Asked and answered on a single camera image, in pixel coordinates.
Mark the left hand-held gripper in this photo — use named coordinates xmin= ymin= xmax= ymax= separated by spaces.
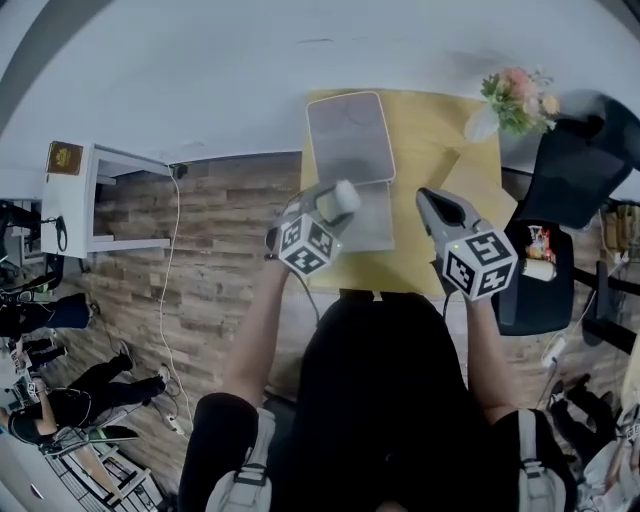
xmin=264 ymin=180 xmax=354 ymax=278

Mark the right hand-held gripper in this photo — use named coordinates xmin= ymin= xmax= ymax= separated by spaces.
xmin=415 ymin=187 xmax=519 ymax=303

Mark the white round object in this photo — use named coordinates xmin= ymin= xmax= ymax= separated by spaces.
xmin=319 ymin=180 xmax=363 ymax=224

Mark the grey box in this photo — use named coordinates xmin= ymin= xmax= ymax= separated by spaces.
xmin=304 ymin=90 xmax=398 ymax=253

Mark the person's right forearm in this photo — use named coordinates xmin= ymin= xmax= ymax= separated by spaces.
xmin=464 ymin=296 xmax=520 ymax=427

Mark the person's left forearm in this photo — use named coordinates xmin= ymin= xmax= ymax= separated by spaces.
xmin=221 ymin=259 xmax=292 ymax=412

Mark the small brown box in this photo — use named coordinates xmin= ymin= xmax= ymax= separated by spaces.
xmin=45 ymin=140 xmax=85 ymax=177

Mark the white vase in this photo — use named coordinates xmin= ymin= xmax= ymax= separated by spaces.
xmin=463 ymin=101 xmax=502 ymax=144

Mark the red snack packet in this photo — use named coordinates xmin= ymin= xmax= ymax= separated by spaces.
xmin=525 ymin=225 xmax=558 ymax=262

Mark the pink flower bouquet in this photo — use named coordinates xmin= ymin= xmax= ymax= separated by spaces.
xmin=479 ymin=66 xmax=561 ymax=138

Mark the black headrest office chair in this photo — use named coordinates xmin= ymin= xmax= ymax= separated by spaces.
xmin=491 ymin=89 xmax=640 ymax=338

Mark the tan bag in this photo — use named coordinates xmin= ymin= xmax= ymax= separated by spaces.
xmin=598 ymin=201 xmax=640 ymax=252

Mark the black stand base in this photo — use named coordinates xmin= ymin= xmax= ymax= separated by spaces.
xmin=581 ymin=258 xmax=640 ymax=352

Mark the person's black clothing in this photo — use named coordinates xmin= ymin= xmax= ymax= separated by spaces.
xmin=177 ymin=292 xmax=581 ymax=512

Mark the white desk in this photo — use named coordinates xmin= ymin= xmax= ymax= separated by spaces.
xmin=39 ymin=140 xmax=174 ymax=259

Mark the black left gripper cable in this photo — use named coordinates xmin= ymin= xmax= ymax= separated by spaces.
xmin=294 ymin=276 xmax=322 ymax=327

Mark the long white cable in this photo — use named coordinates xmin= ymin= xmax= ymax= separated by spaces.
xmin=158 ymin=166 xmax=195 ymax=437

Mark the black cable loop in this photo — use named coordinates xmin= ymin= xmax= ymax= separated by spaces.
xmin=51 ymin=214 xmax=69 ymax=254

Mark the grey right shoulder strap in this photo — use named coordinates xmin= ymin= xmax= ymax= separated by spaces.
xmin=514 ymin=408 xmax=569 ymax=512

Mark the grey shoulder strap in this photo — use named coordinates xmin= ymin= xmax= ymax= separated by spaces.
xmin=514 ymin=408 xmax=569 ymax=512
xmin=204 ymin=405 xmax=277 ymax=512

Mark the grey left shoulder strap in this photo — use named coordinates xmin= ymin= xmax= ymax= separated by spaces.
xmin=204 ymin=405 xmax=277 ymax=512

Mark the metal wire rack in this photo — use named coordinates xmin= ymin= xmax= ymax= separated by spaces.
xmin=43 ymin=428 xmax=162 ymax=512

